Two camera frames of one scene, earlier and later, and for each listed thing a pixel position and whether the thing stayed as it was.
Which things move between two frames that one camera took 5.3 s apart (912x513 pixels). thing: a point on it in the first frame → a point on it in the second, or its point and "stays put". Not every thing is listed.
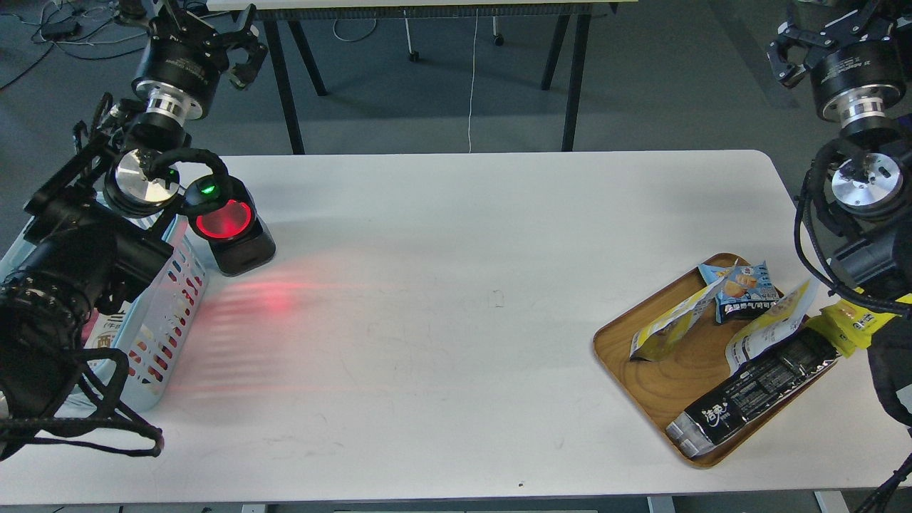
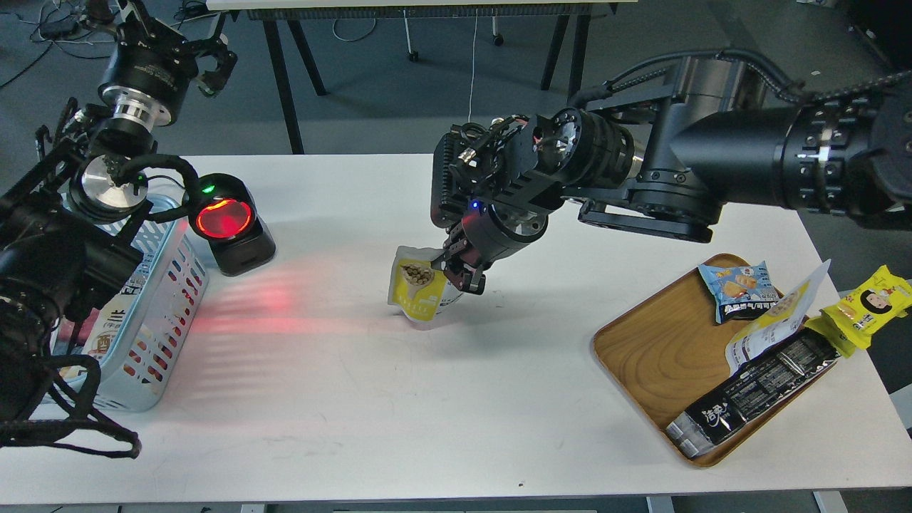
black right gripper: [854, 81] → [484, 175]
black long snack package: [751, 390] stays put
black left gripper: [183, 58] → [152, 68]
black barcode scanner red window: [221, 211] stays put
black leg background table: [303, 13] stays put
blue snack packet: [744, 291] stays put
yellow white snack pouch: [662, 335] → [421, 290]
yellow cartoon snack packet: [847, 325] stays put
